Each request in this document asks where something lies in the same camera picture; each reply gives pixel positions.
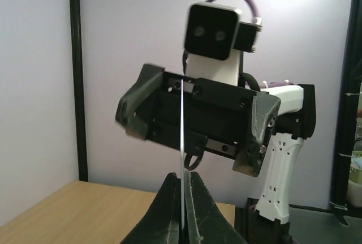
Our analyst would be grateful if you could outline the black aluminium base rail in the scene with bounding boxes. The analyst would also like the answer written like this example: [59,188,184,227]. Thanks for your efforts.
[234,198,361,243]

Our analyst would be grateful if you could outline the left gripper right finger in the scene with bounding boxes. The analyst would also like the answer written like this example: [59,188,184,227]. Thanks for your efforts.
[184,171,246,244]

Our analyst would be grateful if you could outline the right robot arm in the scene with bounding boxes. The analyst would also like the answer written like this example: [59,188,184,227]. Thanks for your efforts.
[115,62,316,243]

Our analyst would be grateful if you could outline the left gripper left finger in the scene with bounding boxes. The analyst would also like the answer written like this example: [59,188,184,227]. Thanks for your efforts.
[122,173,180,244]

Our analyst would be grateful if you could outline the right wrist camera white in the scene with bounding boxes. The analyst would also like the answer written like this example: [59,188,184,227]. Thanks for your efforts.
[184,2,261,86]

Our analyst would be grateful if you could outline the black frame post left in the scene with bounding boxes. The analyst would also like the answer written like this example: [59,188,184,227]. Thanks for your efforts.
[69,0,88,182]

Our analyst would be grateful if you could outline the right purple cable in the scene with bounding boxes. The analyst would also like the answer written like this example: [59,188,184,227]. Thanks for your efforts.
[205,0,298,89]

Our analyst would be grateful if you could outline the black frame post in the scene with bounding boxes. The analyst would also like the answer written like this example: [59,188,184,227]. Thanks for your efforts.
[329,0,361,226]
[69,0,88,182]

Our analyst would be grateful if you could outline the black frame post right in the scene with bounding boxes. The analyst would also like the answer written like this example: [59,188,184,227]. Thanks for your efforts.
[329,0,361,226]

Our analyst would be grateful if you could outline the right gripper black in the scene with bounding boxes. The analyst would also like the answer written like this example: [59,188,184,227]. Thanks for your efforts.
[115,63,281,177]

